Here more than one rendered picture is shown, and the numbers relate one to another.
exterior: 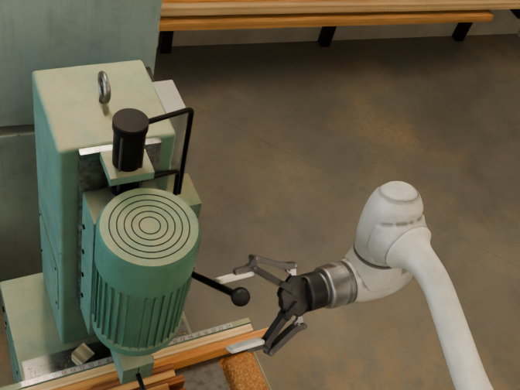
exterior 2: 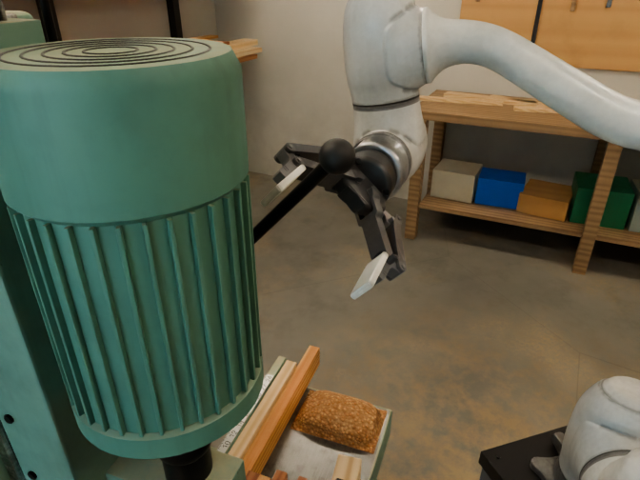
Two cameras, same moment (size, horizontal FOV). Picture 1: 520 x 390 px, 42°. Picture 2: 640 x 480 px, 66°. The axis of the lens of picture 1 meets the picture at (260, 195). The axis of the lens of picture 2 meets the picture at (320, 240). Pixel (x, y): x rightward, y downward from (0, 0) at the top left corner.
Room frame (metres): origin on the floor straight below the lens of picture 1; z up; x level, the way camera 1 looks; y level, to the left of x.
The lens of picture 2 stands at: (0.29, 0.23, 1.55)
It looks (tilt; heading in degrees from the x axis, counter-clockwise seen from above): 28 degrees down; 328
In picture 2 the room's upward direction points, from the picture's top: straight up
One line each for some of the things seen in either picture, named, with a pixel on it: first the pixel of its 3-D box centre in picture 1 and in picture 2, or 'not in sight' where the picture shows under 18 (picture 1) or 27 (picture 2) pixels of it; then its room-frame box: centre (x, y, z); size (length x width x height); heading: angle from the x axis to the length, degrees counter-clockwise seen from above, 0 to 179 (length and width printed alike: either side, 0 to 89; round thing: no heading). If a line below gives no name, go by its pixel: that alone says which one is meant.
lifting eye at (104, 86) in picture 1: (104, 87); not in sight; (0.90, 0.34, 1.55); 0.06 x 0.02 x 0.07; 38
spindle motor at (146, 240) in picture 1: (142, 275); (148, 248); (0.67, 0.16, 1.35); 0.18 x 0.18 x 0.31
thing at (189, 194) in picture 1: (174, 212); not in sight; (0.94, 0.17, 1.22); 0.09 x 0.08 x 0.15; 38
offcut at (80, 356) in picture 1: (83, 357); not in sight; (0.73, 0.29, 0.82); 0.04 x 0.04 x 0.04; 65
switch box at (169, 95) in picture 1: (162, 124); not in sight; (1.01, 0.24, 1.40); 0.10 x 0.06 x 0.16; 38
